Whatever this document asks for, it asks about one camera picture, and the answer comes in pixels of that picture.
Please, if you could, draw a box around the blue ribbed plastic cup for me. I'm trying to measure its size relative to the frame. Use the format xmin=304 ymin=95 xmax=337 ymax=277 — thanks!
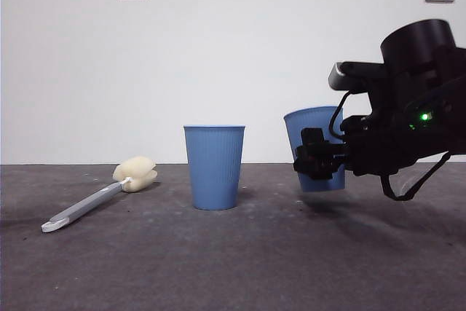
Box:
xmin=183 ymin=125 xmax=246 ymax=211
xmin=283 ymin=106 xmax=347 ymax=193

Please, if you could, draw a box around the grey-handled sponge cup brush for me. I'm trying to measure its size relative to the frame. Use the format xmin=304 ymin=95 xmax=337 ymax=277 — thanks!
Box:
xmin=41 ymin=156 xmax=158 ymax=234

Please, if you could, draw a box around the right wrist grey camera box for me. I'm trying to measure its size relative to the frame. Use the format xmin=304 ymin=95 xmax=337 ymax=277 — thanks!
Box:
xmin=327 ymin=61 xmax=368 ymax=92

